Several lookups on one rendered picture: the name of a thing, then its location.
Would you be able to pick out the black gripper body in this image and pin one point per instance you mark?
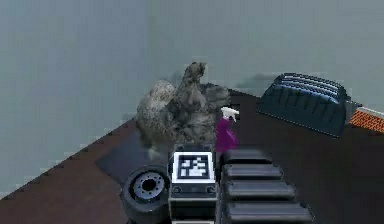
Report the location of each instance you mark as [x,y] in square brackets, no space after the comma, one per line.
[146,196]

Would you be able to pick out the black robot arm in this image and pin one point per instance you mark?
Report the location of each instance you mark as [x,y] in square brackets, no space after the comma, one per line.
[246,193]

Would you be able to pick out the grey stone animal statue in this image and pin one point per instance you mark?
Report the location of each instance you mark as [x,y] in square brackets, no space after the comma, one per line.
[183,110]

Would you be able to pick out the purple spray bottle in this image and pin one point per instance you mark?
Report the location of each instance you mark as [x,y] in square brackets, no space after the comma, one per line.
[225,133]

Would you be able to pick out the black toaster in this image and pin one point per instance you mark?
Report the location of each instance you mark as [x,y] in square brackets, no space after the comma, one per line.
[303,103]

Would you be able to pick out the orange box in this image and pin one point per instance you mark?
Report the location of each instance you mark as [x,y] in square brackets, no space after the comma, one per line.
[366,120]

